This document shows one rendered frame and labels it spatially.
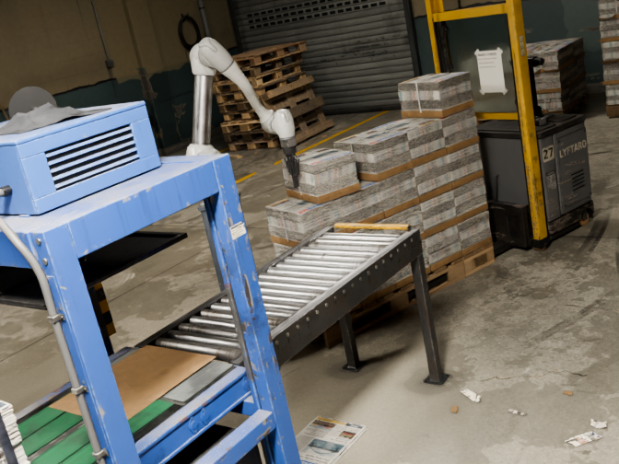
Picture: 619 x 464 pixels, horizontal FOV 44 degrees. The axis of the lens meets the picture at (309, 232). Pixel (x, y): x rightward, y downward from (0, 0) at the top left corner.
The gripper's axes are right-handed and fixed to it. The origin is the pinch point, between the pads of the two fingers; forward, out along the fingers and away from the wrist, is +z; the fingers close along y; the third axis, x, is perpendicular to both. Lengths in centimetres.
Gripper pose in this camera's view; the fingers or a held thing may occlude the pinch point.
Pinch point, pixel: (296, 180)
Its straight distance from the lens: 438.3
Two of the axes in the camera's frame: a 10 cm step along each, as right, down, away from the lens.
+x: -8.0, 3.1, -5.2
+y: -5.8, -1.3, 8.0
